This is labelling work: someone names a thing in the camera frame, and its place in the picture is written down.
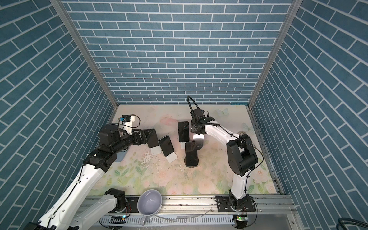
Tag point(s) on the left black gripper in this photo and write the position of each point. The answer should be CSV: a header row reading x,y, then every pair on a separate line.
x,y
143,140

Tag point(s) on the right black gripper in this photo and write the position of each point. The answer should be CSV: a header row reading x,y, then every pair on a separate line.
x,y
193,127

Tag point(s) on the teal phone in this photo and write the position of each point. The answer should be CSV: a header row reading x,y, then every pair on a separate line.
x,y
152,139
166,145

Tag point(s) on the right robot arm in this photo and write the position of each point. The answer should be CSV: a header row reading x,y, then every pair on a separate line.
x,y
241,155

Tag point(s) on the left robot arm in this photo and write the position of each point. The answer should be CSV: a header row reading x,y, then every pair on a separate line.
x,y
62,215

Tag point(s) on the white stand far left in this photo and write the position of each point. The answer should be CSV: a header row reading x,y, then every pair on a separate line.
x,y
155,150

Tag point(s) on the blue oval pouch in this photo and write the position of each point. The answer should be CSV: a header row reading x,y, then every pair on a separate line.
x,y
120,156

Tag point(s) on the patterned oval case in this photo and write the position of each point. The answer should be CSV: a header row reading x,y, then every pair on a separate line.
x,y
242,133

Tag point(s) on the white mug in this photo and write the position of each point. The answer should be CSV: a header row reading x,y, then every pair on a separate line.
x,y
149,204

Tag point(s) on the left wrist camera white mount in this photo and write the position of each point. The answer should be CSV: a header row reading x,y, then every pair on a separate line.
x,y
127,123

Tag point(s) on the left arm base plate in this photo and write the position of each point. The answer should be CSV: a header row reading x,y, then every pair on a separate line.
x,y
131,205

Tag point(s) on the aluminium front rail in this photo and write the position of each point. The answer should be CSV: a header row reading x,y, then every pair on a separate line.
x,y
214,204

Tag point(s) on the white slotted cable duct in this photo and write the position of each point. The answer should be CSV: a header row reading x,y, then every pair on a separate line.
x,y
135,220

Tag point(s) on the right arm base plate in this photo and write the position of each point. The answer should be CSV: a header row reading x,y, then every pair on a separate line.
x,y
231,204

